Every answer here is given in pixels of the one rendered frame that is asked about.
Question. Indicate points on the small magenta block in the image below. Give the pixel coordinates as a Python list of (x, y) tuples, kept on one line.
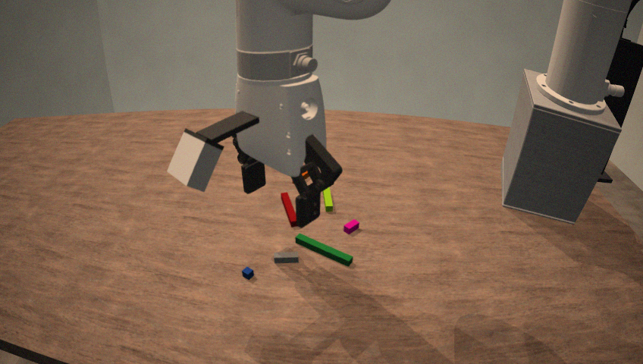
[(351, 226)]

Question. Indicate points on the small blue cube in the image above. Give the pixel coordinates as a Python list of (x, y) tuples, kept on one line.
[(248, 273)]

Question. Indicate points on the red rod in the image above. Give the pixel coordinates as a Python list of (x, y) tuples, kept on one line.
[(289, 209)]

